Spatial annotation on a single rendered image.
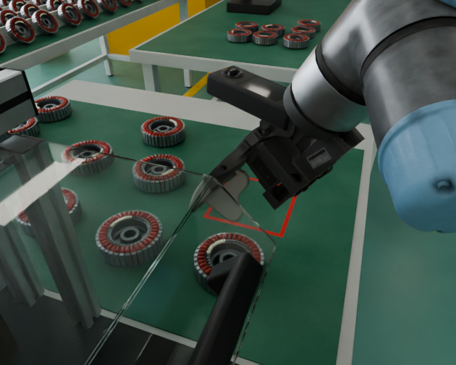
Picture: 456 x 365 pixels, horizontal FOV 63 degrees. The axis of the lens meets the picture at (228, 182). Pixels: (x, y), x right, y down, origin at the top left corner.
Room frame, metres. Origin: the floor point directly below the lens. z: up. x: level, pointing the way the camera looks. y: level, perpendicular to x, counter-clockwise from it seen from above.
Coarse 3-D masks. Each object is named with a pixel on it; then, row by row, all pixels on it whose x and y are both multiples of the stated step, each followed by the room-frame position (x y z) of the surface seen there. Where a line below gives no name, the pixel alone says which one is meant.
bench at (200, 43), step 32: (224, 0) 2.64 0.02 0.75; (288, 0) 2.64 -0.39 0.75; (320, 0) 2.64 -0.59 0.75; (192, 32) 1.88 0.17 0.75; (224, 32) 1.88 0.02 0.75; (288, 32) 1.88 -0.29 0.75; (320, 32) 1.88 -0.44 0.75; (160, 64) 1.56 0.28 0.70; (192, 64) 1.51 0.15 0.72; (224, 64) 1.46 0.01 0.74; (256, 64) 1.43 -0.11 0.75; (288, 64) 1.42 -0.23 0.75
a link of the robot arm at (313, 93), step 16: (304, 64) 0.32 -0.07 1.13; (304, 80) 0.31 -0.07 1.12; (320, 80) 0.29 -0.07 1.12; (304, 96) 0.30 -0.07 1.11; (320, 96) 0.29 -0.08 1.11; (336, 96) 0.28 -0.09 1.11; (304, 112) 0.30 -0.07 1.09; (320, 112) 0.29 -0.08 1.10; (336, 112) 0.29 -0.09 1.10; (352, 112) 0.28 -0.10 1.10; (336, 128) 0.29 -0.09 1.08; (352, 128) 0.30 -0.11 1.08
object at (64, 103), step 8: (48, 96) 1.04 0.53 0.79; (56, 96) 1.04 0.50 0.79; (40, 104) 1.00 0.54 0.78; (48, 104) 1.00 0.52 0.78; (56, 104) 1.02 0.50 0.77; (64, 104) 0.99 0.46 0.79; (40, 112) 0.94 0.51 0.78; (48, 112) 0.94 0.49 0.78; (56, 112) 0.95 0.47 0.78; (64, 112) 0.97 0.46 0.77; (32, 120) 0.88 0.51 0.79; (40, 120) 0.94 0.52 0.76; (48, 120) 0.94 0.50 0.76; (56, 120) 0.95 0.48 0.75; (16, 128) 0.84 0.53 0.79; (24, 128) 0.84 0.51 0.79; (32, 128) 0.86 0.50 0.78; (40, 128) 0.90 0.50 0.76
